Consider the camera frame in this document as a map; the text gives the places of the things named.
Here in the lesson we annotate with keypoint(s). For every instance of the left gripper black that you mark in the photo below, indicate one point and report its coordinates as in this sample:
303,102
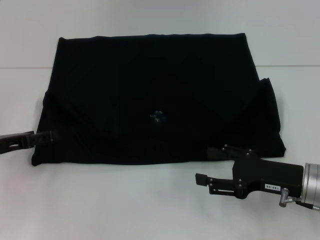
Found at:
15,142

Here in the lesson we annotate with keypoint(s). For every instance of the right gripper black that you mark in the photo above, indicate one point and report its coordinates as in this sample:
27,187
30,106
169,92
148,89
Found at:
270,175

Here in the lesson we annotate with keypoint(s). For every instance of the black shirt with FREE print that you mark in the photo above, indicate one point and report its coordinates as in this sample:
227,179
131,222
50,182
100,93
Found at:
150,100

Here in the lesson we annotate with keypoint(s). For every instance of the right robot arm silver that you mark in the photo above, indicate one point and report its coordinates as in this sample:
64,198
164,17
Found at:
312,182

